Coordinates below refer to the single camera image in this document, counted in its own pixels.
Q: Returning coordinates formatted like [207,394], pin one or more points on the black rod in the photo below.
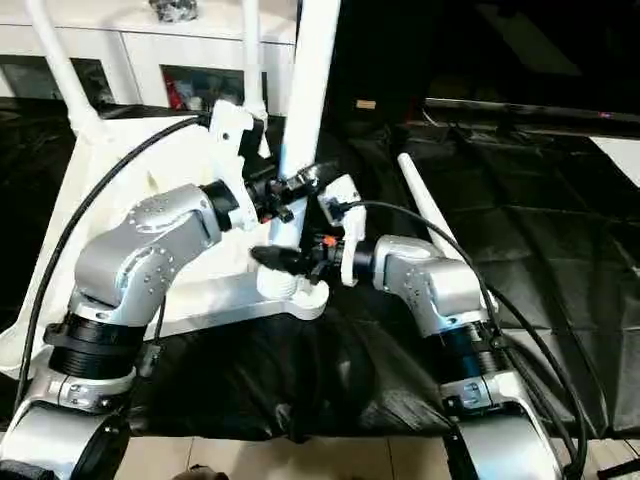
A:
[525,111]

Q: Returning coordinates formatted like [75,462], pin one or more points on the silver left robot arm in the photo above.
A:
[140,235]

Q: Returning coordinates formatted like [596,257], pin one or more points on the white plastic table leg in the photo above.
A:
[55,60]
[422,200]
[310,100]
[252,50]

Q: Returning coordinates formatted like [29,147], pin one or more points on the black table mat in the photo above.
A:
[525,250]

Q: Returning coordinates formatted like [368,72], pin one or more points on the white glass-door cabinet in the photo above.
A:
[140,40]

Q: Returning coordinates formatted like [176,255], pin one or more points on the white plastic table top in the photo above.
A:
[150,165]

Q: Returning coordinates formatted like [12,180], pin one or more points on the red item in cabinet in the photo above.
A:
[175,95]

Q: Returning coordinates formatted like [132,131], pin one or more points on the white board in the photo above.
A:
[622,155]

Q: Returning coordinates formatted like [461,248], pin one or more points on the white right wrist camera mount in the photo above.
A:
[350,220]

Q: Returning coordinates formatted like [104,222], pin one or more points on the black stand leg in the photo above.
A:
[620,469]

